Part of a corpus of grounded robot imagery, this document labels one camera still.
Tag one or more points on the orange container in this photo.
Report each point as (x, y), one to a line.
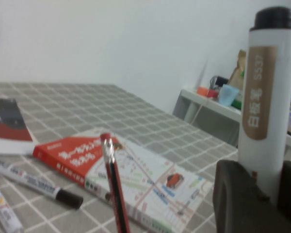
(202, 91)

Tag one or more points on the black box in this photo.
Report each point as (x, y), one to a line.
(220, 81)

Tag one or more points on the white marker brown label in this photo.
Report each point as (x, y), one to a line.
(264, 97)

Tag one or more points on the red container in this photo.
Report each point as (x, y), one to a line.
(212, 94)

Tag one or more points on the red white map book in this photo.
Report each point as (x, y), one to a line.
(160, 179)

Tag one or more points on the grey checked tablecloth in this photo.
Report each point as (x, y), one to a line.
(99, 109)

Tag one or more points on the white marker black cap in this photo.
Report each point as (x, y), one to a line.
(34, 183)

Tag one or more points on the white shelf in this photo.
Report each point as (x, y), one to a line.
(218, 108)

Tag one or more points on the light blue cup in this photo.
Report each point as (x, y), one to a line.
(228, 94)

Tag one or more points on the white red robot brochure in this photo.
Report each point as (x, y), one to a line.
(7, 131)

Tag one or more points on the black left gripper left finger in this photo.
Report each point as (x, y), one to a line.
(237, 206)

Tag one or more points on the white paint marker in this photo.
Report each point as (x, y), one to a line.
(4, 211)

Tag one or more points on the brown paper bag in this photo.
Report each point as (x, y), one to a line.
(238, 70)

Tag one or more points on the green object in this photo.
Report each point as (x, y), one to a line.
(237, 103)

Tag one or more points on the red black pencil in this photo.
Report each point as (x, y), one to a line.
(116, 184)

